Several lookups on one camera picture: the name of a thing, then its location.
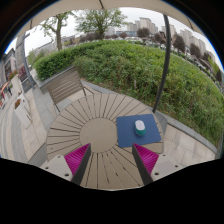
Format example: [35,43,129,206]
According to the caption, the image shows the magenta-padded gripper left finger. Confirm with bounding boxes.
[42,143,93,187]

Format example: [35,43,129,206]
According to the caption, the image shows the distant high-rise buildings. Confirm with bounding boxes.
[126,17,223,73]

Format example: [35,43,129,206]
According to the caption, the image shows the beige parasol with dark pole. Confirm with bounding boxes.
[16,0,204,114]

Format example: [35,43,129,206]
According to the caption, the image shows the tree with bare trunk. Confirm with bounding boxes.
[39,11,76,52]

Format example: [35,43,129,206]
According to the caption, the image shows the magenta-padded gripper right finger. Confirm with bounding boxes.
[131,142,184,186]

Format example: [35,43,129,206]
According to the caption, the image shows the blue mouse pad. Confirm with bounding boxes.
[115,113,163,149]

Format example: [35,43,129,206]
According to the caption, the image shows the green hedge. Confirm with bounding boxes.
[33,39,224,148]

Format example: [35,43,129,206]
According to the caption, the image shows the white and teal computer mouse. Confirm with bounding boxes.
[134,119,147,137]

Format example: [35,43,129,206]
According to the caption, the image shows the round leafy tree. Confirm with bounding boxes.
[74,8,128,40]

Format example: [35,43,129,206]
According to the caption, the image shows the beige slatted outdoor chair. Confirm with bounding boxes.
[46,69,96,113]

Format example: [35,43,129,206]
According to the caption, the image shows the tall grey sign pillar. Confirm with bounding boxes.
[14,32,36,94]

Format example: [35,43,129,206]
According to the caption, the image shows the white planter box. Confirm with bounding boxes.
[9,69,21,98]
[13,98,33,129]

